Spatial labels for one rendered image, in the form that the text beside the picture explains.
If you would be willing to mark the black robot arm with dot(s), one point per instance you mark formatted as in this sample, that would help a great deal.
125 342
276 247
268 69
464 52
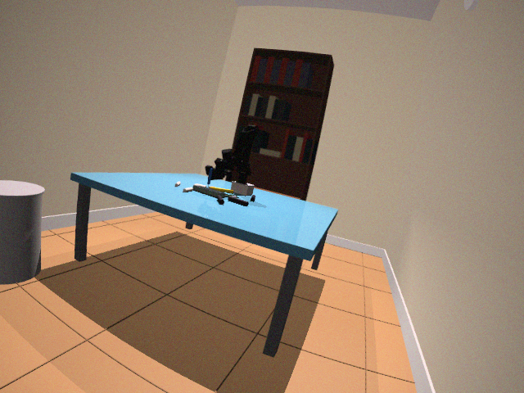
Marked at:
241 160

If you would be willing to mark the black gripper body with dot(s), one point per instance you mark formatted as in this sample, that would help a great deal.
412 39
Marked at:
225 171

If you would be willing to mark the grey keyboard with white letter keys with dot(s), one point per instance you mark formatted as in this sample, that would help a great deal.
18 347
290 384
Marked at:
208 191

